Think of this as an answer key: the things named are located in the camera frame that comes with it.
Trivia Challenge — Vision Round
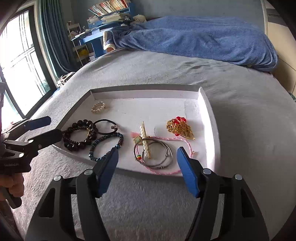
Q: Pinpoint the blue blanket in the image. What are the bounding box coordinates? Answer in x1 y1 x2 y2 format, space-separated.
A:
103 16 278 72

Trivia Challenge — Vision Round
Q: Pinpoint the blue beaded bracelet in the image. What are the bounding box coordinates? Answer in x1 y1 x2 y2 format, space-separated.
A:
89 131 125 162

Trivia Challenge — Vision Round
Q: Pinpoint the red gold ornament jewelry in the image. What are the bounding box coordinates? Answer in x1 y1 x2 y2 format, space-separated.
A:
166 116 195 140

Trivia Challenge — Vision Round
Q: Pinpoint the blue desk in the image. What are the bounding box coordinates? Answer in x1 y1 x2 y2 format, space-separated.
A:
80 3 135 58

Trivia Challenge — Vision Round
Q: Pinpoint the black cord bracelet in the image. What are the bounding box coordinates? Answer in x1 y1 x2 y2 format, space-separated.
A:
92 118 119 136

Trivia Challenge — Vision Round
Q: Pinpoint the black bead bracelet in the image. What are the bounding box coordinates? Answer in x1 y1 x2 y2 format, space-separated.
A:
62 118 98 152

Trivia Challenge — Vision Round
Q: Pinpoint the green curtain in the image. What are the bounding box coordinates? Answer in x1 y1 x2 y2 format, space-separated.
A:
37 1 78 78

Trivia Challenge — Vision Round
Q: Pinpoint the white pearl hair clip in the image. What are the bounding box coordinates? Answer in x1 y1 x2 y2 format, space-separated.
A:
140 122 151 159

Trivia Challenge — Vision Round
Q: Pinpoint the cream wardrobe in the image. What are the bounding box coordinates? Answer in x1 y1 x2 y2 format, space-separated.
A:
263 1 295 95

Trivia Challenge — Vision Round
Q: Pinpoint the pearl bead ring bracelet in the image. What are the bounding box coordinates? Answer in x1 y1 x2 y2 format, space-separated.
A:
90 101 106 114

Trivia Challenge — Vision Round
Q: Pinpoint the pink string bracelet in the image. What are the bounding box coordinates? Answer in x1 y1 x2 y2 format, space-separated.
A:
132 135 195 176

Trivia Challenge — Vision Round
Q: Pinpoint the white shelf rack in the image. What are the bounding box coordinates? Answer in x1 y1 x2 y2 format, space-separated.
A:
66 21 90 67

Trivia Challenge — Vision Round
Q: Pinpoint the row of books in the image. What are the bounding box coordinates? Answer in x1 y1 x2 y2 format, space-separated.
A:
88 0 131 16

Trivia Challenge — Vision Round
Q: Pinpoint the person left hand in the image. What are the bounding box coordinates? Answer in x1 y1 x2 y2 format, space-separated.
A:
0 173 25 197

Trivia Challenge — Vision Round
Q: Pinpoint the grey shallow box tray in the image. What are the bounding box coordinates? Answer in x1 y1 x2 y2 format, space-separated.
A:
58 84 221 174

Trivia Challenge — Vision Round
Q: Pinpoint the window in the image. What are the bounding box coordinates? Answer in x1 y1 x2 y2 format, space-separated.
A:
1 6 57 130

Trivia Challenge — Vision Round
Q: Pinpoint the silver bangle bracelet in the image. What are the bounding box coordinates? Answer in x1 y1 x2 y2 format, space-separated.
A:
133 138 174 170

